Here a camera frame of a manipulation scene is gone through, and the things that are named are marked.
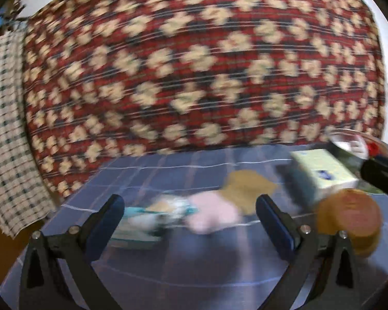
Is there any cream checked cloth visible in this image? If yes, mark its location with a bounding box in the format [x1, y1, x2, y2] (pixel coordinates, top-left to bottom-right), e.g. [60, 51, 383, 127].
[0, 30, 57, 239]

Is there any blue plaid bed sheet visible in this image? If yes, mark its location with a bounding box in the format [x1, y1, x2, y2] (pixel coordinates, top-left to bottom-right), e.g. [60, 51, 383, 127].
[0, 144, 388, 310]

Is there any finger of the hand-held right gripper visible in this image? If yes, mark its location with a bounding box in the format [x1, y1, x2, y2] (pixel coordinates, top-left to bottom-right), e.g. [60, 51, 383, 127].
[276, 163, 320, 214]

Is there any yellow sponge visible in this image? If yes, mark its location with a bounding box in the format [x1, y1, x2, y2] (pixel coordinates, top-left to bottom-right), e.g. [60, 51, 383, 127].
[220, 169, 279, 215]

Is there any red plaid bear-print blanket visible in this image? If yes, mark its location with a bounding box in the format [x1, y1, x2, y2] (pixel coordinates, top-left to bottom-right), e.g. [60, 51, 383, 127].
[21, 0, 387, 197]

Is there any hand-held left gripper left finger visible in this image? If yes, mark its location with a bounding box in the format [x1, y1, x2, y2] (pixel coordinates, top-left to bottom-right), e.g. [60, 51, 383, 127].
[19, 195, 126, 310]

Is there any round blue cookie tin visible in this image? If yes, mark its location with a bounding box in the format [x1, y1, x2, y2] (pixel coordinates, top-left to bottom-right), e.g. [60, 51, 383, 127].
[326, 128, 388, 168]

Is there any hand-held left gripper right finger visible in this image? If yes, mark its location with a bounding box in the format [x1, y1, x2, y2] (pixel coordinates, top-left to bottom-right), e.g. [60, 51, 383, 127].
[255, 195, 363, 310]

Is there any yellow patterned tissue box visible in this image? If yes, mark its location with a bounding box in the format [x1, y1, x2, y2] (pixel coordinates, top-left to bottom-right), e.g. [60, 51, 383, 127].
[291, 149, 359, 197]

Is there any cotton swab packet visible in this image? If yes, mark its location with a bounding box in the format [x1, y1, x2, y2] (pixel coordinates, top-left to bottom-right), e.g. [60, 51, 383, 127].
[111, 197, 198, 251]

